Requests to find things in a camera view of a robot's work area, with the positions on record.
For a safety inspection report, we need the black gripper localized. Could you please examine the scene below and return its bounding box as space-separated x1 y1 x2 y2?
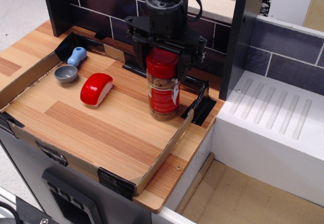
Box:
125 4 207 81

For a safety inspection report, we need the red-lidded basil spice bottle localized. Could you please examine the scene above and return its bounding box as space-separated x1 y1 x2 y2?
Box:
146 48 181 121

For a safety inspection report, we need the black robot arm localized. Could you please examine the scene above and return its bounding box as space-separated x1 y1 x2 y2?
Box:
125 0 207 81

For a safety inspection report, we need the cardboard fence with black tape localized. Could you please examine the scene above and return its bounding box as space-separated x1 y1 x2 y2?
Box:
1 25 223 211

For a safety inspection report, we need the red and white toy sushi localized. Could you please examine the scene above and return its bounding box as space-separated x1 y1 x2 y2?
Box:
80 73 113 107

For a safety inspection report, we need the grey and blue measuring spoon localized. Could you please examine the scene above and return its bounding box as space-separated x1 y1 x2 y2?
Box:
54 47 87 83

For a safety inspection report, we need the white toy sink drainboard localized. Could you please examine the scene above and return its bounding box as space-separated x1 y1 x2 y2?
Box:
212 72 323 206

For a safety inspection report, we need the grey oven control panel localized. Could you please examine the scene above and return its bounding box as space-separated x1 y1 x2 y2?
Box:
42 170 102 223

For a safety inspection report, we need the dark grey vertical post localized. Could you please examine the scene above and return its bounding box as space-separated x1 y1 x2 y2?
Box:
219 0 262 101

